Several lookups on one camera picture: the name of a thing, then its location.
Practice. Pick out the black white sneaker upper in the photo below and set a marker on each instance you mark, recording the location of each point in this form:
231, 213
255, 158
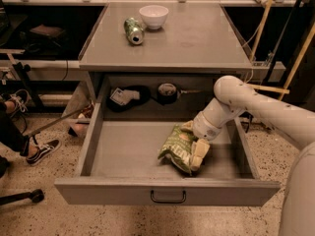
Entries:
17, 102

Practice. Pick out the grey cabinet counter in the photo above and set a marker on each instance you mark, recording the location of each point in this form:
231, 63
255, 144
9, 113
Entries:
196, 37

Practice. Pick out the white ceramic bowl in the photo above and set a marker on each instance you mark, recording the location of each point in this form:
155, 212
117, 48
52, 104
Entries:
153, 16

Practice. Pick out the black office chair caster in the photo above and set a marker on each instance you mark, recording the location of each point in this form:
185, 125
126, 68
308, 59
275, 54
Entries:
35, 196

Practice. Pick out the wooden easel frame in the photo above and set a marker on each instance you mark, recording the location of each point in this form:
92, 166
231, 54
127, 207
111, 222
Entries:
284, 36

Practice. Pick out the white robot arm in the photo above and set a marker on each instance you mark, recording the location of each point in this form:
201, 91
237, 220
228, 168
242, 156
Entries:
297, 125

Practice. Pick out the green jalapeno chip bag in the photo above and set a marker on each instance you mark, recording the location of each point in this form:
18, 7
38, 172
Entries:
178, 148

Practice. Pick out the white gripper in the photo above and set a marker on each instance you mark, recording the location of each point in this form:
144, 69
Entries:
204, 128

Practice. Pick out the black round tape device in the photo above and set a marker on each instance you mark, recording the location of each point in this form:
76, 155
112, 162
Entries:
166, 93

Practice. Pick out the black white sneaker lower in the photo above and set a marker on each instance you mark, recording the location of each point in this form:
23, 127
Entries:
37, 153

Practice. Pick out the grey open top drawer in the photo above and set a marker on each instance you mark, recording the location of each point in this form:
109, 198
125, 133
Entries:
119, 165

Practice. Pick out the black trouser leg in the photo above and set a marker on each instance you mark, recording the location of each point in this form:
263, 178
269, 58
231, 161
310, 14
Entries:
10, 136

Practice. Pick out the black drawer handle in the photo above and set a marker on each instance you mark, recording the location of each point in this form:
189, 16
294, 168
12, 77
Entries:
168, 198

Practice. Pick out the black white sneaker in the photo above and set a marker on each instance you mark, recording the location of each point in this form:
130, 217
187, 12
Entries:
37, 153
17, 102

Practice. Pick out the green soda can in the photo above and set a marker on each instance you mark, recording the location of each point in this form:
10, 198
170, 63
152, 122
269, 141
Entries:
134, 32

